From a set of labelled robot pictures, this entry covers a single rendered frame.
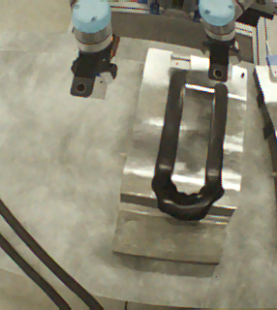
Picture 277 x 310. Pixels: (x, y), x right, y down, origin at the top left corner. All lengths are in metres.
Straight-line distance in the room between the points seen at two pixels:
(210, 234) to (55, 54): 0.63
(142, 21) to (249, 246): 1.16
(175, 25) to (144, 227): 1.11
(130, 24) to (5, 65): 0.82
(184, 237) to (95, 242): 0.21
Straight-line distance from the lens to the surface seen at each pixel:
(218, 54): 1.25
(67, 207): 1.43
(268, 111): 1.46
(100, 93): 1.35
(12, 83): 1.56
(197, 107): 1.41
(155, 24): 2.28
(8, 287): 2.26
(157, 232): 1.35
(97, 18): 1.04
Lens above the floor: 2.20
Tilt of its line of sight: 74 degrees down
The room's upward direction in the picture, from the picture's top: 2 degrees clockwise
